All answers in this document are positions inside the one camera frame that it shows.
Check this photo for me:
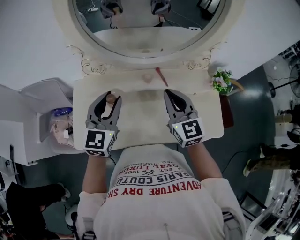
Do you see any person's white printed shirt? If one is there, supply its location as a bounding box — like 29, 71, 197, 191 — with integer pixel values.
75, 142, 247, 240

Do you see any dark red tapered stick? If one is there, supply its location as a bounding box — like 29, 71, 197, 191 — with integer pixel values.
154, 67, 169, 87

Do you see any person's left forearm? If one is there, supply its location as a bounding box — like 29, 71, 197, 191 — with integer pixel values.
82, 152, 113, 195

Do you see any pink clothes pile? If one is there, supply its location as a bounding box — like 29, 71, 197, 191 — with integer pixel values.
48, 114, 75, 149

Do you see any white metal rack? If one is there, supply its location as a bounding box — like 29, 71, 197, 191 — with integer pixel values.
245, 168, 300, 240

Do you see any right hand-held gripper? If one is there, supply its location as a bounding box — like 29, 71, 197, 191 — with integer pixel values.
163, 88, 204, 149

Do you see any wooden chair dark red seat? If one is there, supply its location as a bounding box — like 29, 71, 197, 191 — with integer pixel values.
218, 78, 246, 130

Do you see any grey shoulder strap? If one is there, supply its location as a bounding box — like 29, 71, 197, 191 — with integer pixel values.
221, 210, 237, 224
81, 217, 96, 240

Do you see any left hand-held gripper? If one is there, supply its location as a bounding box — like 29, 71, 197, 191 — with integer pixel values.
83, 91, 122, 158

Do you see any blue shiny bag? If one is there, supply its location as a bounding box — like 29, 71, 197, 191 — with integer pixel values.
52, 107, 74, 118

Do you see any white office chair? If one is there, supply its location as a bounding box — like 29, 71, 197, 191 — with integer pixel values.
18, 77, 76, 156

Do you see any person's right forearm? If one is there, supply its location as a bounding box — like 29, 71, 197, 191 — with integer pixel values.
186, 141, 224, 181

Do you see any small potted flower plant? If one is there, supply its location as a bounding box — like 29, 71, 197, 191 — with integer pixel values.
210, 68, 234, 95

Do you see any oval mirror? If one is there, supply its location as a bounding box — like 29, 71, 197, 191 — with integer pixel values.
71, 0, 227, 59

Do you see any black floor cable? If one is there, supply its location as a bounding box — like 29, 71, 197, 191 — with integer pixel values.
221, 150, 249, 174

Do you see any white round headset device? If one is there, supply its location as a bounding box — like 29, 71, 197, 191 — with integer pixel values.
64, 203, 80, 226

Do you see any black standing fan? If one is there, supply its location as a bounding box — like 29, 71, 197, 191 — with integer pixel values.
268, 61, 300, 98

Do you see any cream dressing table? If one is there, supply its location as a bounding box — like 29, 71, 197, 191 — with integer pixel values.
51, 0, 232, 151

